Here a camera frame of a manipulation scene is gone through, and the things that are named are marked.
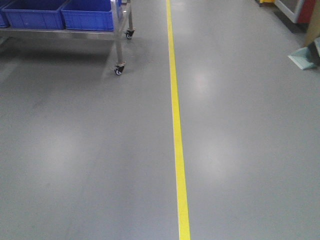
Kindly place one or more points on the stainless steel shelf rack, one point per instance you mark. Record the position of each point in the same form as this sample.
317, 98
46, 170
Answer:
122, 20

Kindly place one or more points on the black caster wheel front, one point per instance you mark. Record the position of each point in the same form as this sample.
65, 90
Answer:
118, 69

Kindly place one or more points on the black caster wheel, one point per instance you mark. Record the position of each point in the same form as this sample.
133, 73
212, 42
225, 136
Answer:
118, 69
129, 33

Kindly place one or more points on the black caster wheel rear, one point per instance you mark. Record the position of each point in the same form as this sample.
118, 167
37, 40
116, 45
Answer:
129, 33

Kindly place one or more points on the yellow floor line tape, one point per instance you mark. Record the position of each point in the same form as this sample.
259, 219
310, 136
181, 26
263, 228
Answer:
184, 231

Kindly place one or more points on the blue plastic bin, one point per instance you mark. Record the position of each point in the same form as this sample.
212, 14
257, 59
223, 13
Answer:
88, 15
35, 14

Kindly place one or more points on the teal dustpan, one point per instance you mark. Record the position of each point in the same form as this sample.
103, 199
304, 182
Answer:
307, 57

